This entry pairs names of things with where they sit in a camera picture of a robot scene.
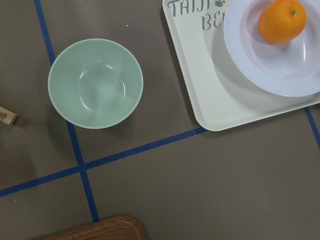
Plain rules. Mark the white round plate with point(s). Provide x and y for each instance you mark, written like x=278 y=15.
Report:
x=291 y=69

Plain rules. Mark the orange fruit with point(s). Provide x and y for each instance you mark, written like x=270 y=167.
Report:
x=282 y=21

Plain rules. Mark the cream bear tray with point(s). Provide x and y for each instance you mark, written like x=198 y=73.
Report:
x=221 y=96

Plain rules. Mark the green bowl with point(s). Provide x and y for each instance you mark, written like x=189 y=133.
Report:
x=95 y=83

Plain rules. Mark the wooden cutting board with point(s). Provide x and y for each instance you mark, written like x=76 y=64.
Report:
x=119 y=227

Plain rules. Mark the wooden mug rack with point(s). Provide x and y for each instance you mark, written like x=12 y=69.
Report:
x=7 y=117

